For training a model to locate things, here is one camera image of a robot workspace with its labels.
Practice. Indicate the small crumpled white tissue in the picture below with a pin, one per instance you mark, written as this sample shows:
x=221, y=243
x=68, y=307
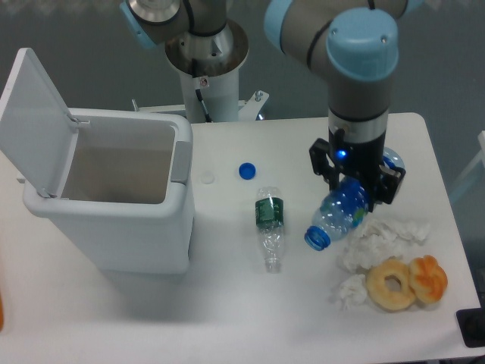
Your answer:
x=351, y=293

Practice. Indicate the white trash can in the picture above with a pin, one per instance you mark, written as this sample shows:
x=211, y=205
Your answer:
x=127, y=204

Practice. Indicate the large crumpled white tissue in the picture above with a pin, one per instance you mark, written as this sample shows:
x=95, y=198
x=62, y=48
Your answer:
x=377, y=240

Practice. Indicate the white bottle cap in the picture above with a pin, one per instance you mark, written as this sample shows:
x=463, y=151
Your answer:
x=207, y=178

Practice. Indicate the white frame at right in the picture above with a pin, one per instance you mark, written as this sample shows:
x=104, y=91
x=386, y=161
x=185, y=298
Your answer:
x=470, y=175

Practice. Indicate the black device at corner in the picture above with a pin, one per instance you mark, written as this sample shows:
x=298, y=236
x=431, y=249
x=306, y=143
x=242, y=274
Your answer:
x=471, y=325

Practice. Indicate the orange object at left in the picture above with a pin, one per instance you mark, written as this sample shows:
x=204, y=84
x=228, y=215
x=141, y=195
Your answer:
x=2, y=310

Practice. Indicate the plain ring donut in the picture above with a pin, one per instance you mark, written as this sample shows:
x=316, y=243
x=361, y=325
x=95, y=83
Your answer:
x=388, y=285

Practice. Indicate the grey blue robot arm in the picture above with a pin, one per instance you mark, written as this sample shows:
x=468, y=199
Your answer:
x=352, y=45

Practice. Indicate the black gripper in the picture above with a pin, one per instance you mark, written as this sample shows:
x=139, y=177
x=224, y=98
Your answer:
x=357, y=148

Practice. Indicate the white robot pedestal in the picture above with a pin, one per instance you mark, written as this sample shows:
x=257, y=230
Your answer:
x=208, y=70

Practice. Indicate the blue plastic bottle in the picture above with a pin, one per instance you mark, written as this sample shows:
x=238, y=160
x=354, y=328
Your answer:
x=343, y=209

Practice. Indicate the clear bottle green label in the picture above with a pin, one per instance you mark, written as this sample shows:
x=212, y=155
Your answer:
x=269, y=222

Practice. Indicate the orange glazed twisted bun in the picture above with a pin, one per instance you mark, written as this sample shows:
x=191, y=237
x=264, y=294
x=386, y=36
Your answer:
x=427, y=279

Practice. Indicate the blue bottle cap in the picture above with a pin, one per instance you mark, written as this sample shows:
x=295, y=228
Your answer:
x=247, y=171

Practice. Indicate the white trash can lid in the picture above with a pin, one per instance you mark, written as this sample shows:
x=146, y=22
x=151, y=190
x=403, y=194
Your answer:
x=38, y=131

